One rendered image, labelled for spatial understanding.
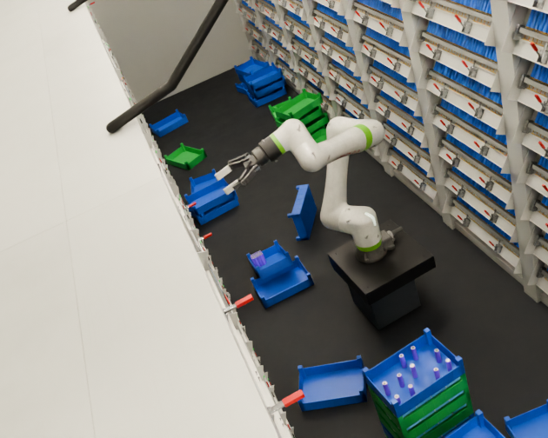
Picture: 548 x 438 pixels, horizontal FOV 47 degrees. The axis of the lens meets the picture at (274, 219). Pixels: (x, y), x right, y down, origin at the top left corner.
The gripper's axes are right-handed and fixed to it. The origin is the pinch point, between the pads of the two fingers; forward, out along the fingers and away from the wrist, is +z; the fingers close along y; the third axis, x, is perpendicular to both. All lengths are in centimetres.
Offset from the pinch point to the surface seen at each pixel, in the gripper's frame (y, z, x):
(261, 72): 300, -72, -104
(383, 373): -67, -8, -69
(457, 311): -22, -53, -120
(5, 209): -93, 35, 79
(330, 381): -25, 15, -105
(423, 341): -64, -27, -71
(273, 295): 41, 17, -99
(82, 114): -58, 15, 74
